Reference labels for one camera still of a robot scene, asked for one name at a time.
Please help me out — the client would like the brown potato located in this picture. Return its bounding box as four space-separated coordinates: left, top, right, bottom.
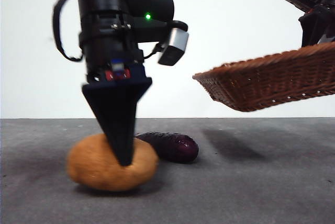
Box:
65 133 160 192

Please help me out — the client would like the brown wicker basket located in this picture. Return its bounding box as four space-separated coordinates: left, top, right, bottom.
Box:
192 41 335 113

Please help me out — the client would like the purple eggplant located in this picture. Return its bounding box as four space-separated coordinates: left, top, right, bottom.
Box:
135 131 199 164

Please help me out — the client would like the thin black camera cable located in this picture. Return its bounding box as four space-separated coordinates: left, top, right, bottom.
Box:
142 42 166 60

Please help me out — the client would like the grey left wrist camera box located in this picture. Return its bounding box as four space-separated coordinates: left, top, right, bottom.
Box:
158 27 189 66

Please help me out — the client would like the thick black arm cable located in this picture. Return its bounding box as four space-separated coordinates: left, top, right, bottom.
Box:
52 0 84 62

